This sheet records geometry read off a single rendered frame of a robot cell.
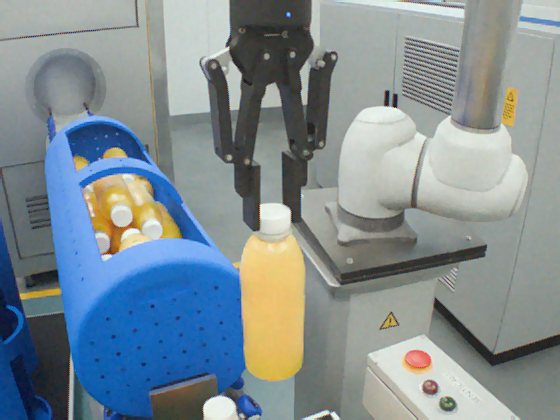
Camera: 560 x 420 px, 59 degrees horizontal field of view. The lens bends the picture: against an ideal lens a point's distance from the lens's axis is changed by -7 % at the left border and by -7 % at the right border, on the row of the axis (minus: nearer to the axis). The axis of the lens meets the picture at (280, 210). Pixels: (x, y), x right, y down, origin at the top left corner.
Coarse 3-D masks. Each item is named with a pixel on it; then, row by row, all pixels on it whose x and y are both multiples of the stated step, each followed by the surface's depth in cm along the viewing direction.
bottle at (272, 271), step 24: (264, 240) 55; (288, 240) 55; (240, 264) 57; (264, 264) 54; (288, 264) 54; (264, 288) 55; (288, 288) 55; (264, 312) 56; (288, 312) 56; (264, 336) 57; (288, 336) 58; (264, 360) 59; (288, 360) 59
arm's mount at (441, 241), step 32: (320, 192) 137; (320, 224) 122; (416, 224) 123; (448, 224) 123; (320, 256) 116; (352, 256) 111; (384, 256) 111; (416, 256) 111; (448, 256) 113; (480, 256) 116
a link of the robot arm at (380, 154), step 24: (360, 120) 108; (384, 120) 106; (408, 120) 107; (360, 144) 107; (384, 144) 105; (408, 144) 106; (360, 168) 109; (384, 168) 107; (408, 168) 105; (360, 192) 111; (384, 192) 109; (408, 192) 107; (360, 216) 114; (384, 216) 113
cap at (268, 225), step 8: (264, 208) 55; (272, 208) 55; (280, 208) 55; (288, 208) 55; (264, 216) 53; (272, 216) 53; (280, 216) 53; (288, 216) 54; (264, 224) 53; (272, 224) 53; (280, 224) 53; (288, 224) 54; (264, 232) 54; (272, 232) 54; (280, 232) 54
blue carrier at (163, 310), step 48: (96, 144) 144; (48, 192) 119; (96, 240) 80; (192, 240) 77; (96, 288) 68; (144, 288) 70; (192, 288) 73; (240, 288) 76; (96, 336) 69; (144, 336) 72; (192, 336) 76; (240, 336) 79; (96, 384) 72; (144, 384) 75
